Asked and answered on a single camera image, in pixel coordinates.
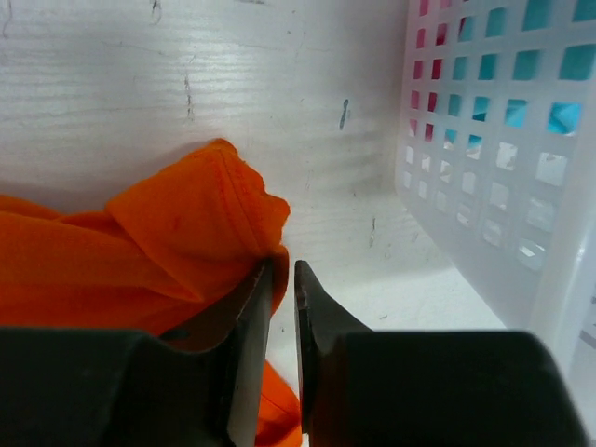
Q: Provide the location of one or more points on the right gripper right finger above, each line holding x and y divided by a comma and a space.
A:
359, 387

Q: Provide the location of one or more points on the pink t shirt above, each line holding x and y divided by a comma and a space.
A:
430, 24

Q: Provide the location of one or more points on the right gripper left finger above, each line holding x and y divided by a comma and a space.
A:
197, 384

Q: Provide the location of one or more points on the blue t shirt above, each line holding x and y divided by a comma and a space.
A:
517, 72

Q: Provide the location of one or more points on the orange t shirt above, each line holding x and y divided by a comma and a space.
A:
159, 253

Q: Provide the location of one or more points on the white plastic basket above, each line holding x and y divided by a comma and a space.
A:
497, 154

